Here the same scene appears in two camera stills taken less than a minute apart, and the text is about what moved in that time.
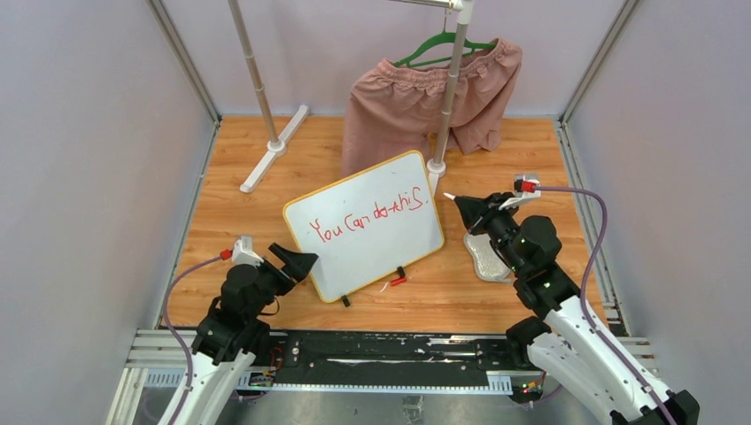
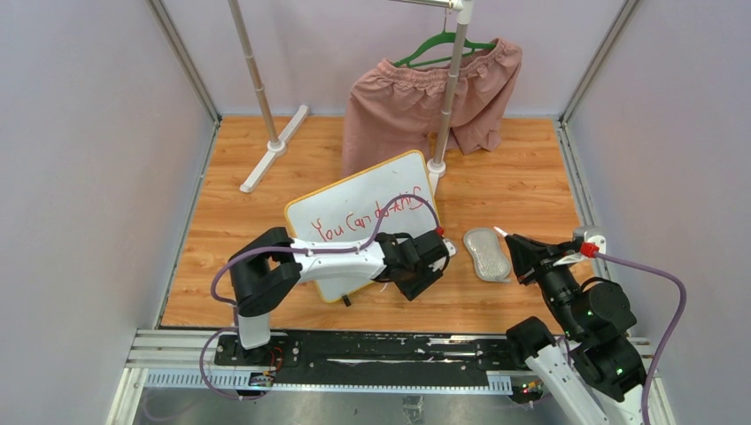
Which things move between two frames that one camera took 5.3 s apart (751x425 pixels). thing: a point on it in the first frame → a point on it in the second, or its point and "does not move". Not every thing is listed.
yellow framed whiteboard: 367,225 does not move
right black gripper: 474,209 → 526,256
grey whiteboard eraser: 488,264 does not move
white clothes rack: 437,166 does not move
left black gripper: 297,266 → 411,289
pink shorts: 391,110 does not move
